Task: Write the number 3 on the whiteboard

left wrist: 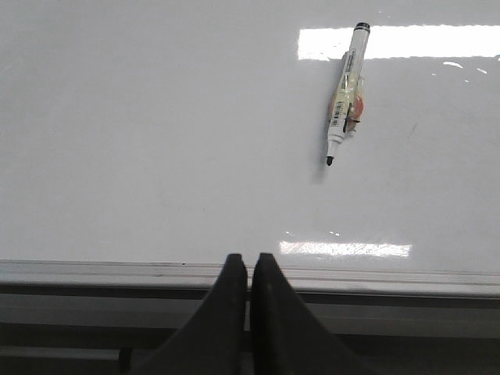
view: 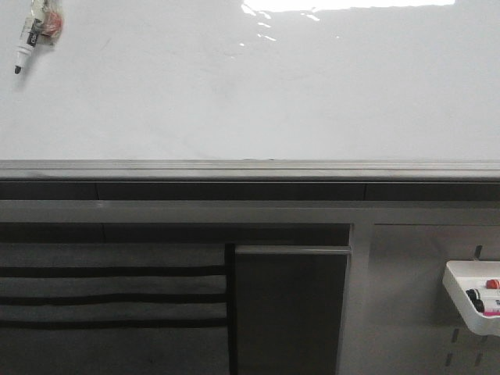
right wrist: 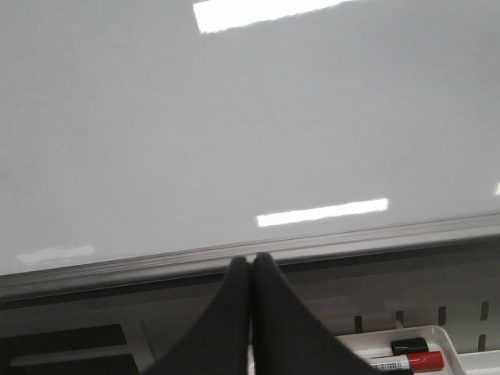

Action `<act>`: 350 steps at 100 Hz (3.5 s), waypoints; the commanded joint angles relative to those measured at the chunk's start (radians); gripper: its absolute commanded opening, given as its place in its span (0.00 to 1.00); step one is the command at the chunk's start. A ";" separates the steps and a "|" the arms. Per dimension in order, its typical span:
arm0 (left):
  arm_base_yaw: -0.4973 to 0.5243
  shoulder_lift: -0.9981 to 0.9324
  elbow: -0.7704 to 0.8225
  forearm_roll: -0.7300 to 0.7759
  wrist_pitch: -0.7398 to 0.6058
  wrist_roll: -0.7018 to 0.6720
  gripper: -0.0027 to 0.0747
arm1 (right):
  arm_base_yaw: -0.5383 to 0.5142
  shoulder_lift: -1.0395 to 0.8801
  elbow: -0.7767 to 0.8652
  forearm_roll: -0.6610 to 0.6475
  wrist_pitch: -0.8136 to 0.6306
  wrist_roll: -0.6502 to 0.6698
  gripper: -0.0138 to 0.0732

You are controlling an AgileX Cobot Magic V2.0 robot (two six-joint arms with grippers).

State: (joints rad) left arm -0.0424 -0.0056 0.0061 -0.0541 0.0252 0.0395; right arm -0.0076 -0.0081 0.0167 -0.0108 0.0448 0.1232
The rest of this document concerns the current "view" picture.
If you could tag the red-capped marker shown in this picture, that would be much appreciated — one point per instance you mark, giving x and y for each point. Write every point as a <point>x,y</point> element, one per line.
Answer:
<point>493,284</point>

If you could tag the black-capped marker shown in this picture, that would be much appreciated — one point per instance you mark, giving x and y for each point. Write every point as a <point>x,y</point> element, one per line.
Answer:
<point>482,294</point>

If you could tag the grey pegboard panel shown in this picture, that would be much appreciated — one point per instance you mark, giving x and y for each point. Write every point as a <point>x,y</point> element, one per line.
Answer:
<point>400,319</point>

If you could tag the white whiteboard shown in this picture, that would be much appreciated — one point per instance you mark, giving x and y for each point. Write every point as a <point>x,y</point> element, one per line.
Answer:
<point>356,90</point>

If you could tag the grey fabric pocket organizer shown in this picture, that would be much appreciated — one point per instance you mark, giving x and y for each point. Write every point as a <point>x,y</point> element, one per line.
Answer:
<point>117,309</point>

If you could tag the dark grey cabinet panel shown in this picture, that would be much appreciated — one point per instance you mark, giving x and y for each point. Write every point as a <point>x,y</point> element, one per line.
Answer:
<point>289,307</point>

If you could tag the white plastic marker tray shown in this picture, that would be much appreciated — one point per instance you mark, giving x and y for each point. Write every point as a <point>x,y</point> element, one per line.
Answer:
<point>460,276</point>

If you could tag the pink-capped marker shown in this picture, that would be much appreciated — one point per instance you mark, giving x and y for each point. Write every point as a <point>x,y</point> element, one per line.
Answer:
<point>488,307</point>

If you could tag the black-tipped white marker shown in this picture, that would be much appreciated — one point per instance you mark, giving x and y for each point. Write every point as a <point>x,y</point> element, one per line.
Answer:
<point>44,22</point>

